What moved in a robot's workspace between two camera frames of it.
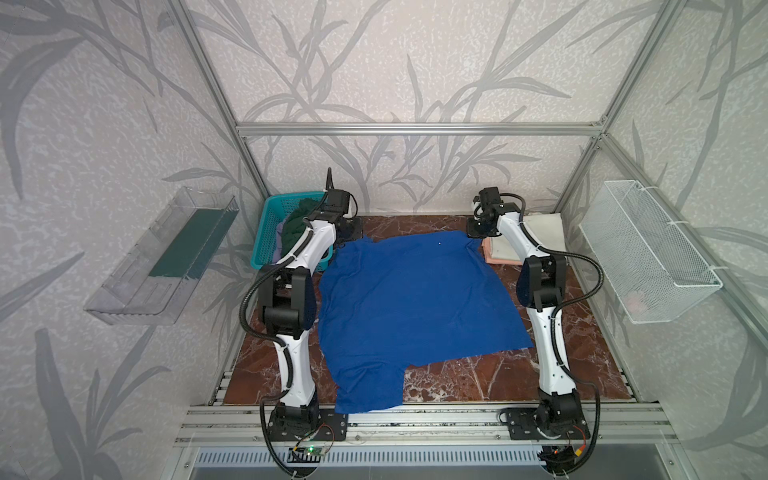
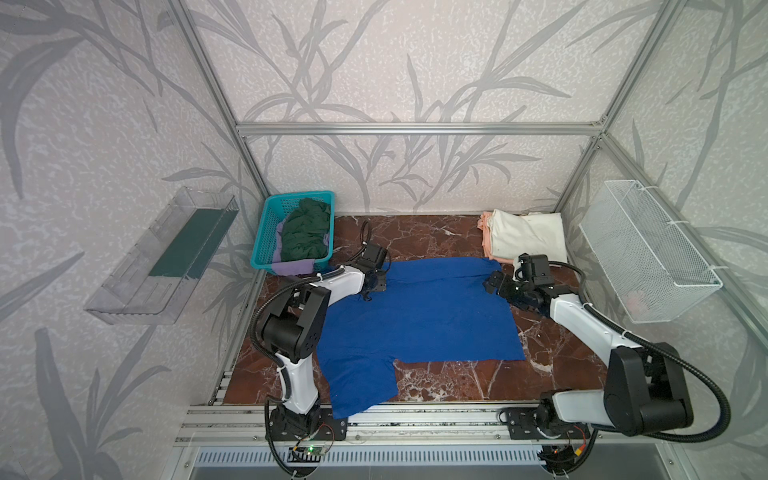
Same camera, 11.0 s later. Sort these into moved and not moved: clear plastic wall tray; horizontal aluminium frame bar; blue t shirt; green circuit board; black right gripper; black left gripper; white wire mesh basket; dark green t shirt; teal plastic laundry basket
Moved: black left gripper; black right gripper; blue t shirt
Not moved: dark green t shirt; white wire mesh basket; horizontal aluminium frame bar; clear plastic wall tray; green circuit board; teal plastic laundry basket
